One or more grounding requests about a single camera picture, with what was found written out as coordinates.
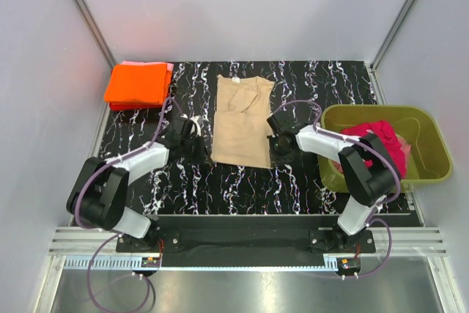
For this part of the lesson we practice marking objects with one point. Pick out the folded orange t shirt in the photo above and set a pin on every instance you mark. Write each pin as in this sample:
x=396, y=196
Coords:
x=139, y=84

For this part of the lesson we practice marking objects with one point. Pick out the aluminium front rail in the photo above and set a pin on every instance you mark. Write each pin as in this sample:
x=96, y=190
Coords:
x=91, y=248

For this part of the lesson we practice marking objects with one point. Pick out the crumpled magenta t shirt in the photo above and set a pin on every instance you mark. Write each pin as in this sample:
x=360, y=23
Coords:
x=388, y=137

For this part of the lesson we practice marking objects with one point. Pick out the aluminium frame post left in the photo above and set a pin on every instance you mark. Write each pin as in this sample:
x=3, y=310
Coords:
x=95, y=31

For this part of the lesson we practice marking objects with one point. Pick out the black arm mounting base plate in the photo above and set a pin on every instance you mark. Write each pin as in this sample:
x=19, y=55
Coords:
x=242, y=242

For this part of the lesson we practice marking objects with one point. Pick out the power connector board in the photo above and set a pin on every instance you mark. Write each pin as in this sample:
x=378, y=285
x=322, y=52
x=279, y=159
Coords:
x=150, y=262
x=349, y=263

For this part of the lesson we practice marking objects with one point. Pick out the aluminium frame post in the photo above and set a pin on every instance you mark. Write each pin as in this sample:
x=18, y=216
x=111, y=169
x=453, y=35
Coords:
x=397, y=24
x=95, y=31

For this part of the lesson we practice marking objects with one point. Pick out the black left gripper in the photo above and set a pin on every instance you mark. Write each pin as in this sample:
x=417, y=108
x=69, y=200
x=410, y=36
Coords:
x=199, y=151

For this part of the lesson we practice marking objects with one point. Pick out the beige t shirt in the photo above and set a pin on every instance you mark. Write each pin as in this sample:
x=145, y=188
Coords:
x=240, y=128

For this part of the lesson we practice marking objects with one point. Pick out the folded pink t shirt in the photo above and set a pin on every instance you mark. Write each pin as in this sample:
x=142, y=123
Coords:
x=146, y=62

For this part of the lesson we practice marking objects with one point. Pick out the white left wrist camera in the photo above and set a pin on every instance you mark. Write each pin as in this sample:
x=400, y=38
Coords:
x=196, y=125

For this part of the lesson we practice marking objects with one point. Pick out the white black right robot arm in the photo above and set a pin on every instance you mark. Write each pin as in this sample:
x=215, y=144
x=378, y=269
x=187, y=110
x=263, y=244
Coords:
x=369, y=172

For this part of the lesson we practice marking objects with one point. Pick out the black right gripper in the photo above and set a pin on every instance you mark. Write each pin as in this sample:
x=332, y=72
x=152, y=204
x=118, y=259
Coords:
x=275, y=159

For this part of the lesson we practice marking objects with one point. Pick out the olive green plastic bin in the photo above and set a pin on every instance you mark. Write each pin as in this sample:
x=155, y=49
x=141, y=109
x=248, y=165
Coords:
x=429, y=161

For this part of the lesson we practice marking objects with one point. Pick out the crumpled dusty pink t shirt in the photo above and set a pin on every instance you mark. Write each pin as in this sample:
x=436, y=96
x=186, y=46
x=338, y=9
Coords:
x=405, y=148

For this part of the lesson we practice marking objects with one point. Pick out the left power connector board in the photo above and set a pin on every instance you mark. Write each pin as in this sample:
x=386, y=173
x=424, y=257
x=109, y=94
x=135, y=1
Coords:
x=150, y=262

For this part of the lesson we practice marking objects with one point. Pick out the aluminium frame post right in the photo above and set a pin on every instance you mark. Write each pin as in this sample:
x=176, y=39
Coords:
x=397, y=24

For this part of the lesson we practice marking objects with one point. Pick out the right power connector board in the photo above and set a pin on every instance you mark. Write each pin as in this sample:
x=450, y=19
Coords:
x=349, y=263

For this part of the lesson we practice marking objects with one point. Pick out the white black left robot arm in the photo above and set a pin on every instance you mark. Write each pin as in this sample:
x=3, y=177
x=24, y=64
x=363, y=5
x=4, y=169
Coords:
x=98, y=198

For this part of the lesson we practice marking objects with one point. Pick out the folded red t shirt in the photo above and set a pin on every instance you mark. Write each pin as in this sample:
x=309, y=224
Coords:
x=131, y=106

